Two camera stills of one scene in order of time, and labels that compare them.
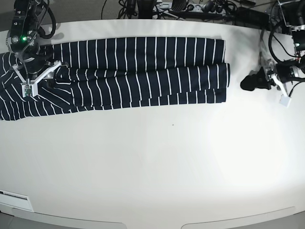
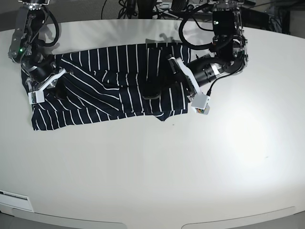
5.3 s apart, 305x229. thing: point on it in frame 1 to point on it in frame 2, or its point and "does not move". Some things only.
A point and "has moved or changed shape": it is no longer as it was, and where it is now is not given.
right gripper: x=286 y=70 to x=193 y=75
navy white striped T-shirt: x=120 y=71 has moved or changed shape
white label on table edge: x=15 y=200 does not move
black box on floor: x=248 y=17 does not move
